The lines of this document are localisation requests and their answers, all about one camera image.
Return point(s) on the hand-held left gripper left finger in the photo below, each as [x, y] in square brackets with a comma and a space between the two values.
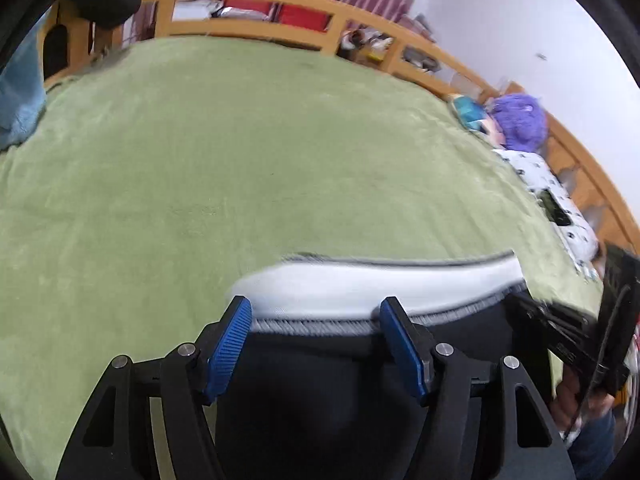
[227, 350]

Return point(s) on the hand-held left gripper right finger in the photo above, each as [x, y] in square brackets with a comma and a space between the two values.
[402, 350]

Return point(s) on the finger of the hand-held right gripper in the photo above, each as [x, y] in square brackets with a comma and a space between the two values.
[545, 322]

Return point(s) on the black pants with white stripes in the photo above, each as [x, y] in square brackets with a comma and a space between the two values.
[320, 400]

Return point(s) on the person's right hand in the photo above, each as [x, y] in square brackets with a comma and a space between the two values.
[570, 400]

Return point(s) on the black phone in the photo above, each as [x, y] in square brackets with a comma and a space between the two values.
[555, 207]

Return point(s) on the person's leg in jeans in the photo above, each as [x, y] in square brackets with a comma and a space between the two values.
[592, 447]

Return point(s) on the white patterned pillow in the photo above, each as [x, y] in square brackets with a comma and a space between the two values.
[550, 185]

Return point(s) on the green blanket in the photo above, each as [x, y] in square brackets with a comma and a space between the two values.
[250, 160]

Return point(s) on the purple plush toy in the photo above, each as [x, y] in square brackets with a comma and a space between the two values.
[520, 120]

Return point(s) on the teal plush toy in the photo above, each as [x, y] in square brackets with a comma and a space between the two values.
[467, 110]

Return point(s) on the light blue towel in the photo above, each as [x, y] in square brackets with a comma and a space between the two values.
[20, 95]

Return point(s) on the red cushion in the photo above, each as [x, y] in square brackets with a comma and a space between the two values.
[306, 10]
[247, 7]

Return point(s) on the wooden bed end board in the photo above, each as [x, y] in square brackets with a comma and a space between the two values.
[75, 22]

